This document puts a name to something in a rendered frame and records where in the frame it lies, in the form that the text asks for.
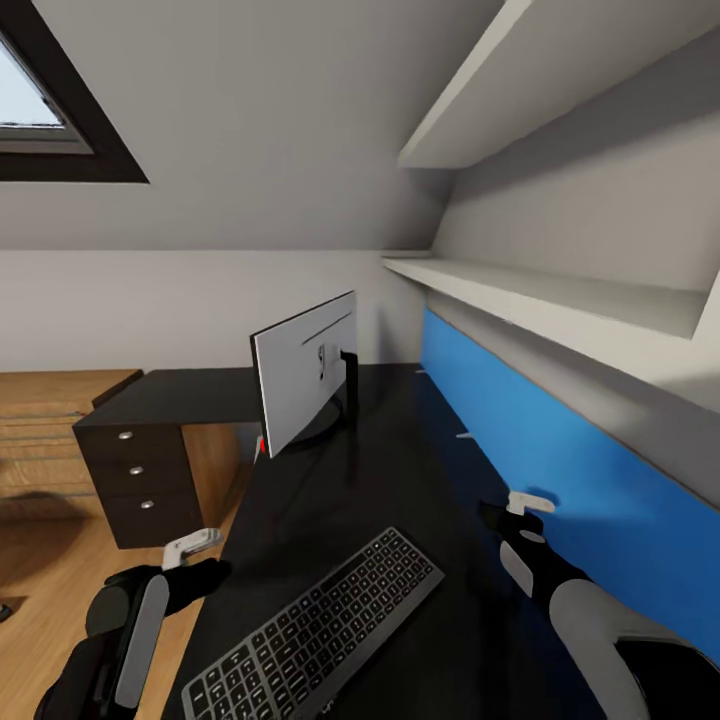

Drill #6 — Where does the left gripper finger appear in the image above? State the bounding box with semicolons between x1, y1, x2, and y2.
216;559;232;585

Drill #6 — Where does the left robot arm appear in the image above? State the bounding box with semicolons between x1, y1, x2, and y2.
33;528;232;720

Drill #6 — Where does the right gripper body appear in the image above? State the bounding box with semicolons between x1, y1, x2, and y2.
483;504;542;536

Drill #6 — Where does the keyboard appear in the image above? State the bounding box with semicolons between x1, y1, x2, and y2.
181;527;445;720

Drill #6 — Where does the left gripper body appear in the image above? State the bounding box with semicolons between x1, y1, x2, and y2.
171;557;219;613

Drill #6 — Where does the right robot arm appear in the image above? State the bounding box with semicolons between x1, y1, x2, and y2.
477;491;720;720

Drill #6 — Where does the monitor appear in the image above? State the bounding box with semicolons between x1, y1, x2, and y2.
249;291;360;457

